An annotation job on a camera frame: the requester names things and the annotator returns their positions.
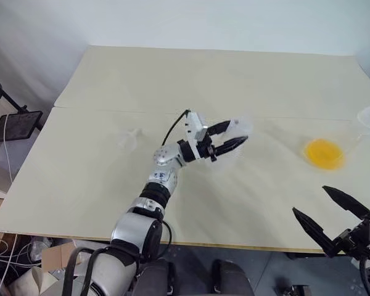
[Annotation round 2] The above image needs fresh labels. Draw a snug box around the clear flask with orange liquid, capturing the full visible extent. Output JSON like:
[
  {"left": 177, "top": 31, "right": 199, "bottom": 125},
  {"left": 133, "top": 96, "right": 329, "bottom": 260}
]
[{"left": 303, "top": 104, "right": 370, "bottom": 174}]

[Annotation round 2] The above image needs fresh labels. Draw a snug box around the brown cardboard box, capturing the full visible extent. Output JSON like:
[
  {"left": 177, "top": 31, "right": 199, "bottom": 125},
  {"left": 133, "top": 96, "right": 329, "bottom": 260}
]
[{"left": 41, "top": 241, "right": 81, "bottom": 276}]

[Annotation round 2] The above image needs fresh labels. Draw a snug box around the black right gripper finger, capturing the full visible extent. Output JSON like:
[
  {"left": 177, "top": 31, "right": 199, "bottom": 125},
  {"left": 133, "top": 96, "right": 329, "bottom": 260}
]
[
  {"left": 323, "top": 185, "right": 370, "bottom": 221},
  {"left": 292, "top": 207, "right": 339, "bottom": 258}
]

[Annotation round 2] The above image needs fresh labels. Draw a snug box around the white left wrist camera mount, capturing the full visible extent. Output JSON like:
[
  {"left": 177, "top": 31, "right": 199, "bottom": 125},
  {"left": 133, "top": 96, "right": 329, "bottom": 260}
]
[{"left": 183, "top": 111, "right": 209, "bottom": 160}]

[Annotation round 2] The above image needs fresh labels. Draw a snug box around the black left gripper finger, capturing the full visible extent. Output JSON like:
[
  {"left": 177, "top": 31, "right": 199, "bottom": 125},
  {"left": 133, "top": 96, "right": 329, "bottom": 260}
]
[
  {"left": 215, "top": 136, "right": 249, "bottom": 156},
  {"left": 207, "top": 120, "right": 236, "bottom": 137}
]

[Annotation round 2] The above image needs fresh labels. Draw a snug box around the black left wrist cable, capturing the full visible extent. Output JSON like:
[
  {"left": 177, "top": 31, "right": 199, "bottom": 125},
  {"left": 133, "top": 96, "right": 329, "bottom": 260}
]
[{"left": 161, "top": 108, "right": 192, "bottom": 146}]

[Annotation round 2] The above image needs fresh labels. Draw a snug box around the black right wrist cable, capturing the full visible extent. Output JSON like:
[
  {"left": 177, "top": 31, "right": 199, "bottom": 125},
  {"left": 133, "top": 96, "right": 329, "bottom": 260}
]
[{"left": 357, "top": 255, "right": 370, "bottom": 296}]

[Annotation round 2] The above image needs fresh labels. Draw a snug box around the dark rounded shape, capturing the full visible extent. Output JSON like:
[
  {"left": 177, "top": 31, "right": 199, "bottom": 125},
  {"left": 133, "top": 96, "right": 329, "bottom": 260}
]
[
  {"left": 209, "top": 258, "right": 251, "bottom": 296},
  {"left": 131, "top": 258, "right": 177, "bottom": 296}
]

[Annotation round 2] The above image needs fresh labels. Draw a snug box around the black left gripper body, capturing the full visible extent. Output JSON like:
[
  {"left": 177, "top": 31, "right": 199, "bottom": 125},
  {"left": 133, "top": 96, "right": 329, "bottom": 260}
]
[{"left": 198, "top": 134, "right": 219, "bottom": 163}]

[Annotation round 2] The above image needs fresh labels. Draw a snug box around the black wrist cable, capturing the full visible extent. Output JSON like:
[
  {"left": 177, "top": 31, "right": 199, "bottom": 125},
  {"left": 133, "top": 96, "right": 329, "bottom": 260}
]
[
  {"left": 357, "top": 255, "right": 370, "bottom": 296},
  {"left": 161, "top": 108, "right": 192, "bottom": 146}
]

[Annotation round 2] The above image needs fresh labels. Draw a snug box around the black left shoulder cable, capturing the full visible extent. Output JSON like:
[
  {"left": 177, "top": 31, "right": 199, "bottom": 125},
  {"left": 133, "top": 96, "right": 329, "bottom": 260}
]
[{"left": 62, "top": 245, "right": 95, "bottom": 296}]

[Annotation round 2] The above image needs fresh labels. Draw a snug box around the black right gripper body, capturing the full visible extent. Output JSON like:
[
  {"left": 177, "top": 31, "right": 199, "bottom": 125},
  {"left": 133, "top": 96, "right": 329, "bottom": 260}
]
[{"left": 332, "top": 212, "right": 370, "bottom": 259}]

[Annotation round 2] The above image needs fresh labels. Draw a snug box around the small black floor device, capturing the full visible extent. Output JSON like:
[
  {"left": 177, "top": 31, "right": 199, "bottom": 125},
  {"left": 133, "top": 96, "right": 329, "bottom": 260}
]
[{"left": 274, "top": 278, "right": 313, "bottom": 296}]

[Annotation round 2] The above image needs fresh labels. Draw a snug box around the thin white cable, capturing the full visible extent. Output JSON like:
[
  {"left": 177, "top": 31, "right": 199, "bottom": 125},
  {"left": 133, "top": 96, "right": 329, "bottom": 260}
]
[{"left": 2, "top": 113, "right": 16, "bottom": 186}]

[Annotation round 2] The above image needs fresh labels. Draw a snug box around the black tablet screen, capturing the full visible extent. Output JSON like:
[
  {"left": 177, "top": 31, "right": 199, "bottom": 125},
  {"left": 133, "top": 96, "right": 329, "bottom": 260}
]
[{"left": 0, "top": 110, "right": 44, "bottom": 144}]

